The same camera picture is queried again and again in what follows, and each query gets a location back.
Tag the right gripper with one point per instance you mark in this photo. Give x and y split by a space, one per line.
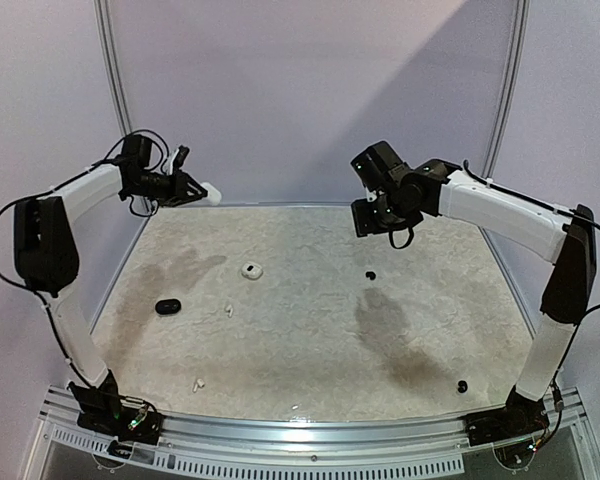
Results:
368 220

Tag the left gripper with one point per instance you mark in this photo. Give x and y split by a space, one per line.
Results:
179 195

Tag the white oval charging case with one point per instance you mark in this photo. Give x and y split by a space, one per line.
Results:
213 195

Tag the black charging case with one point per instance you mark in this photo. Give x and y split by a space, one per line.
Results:
167 307

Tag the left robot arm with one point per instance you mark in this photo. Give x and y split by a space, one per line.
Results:
46 256

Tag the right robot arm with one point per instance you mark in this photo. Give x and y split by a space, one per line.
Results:
399 197

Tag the white open charging case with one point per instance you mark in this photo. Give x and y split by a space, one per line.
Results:
251 271

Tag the white stem earbud lower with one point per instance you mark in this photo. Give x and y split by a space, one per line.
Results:
198 384

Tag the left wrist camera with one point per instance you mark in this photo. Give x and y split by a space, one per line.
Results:
175 160

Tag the right aluminium corner post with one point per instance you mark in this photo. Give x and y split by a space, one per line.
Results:
508 85

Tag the aluminium corner post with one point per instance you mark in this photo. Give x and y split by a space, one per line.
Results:
104 21
508 85

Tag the left aluminium corner post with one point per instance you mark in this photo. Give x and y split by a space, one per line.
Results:
104 21

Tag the aluminium front rail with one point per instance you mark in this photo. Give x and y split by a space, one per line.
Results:
199 447

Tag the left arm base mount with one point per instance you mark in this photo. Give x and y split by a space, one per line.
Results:
117 422

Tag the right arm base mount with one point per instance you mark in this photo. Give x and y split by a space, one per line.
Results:
500 427

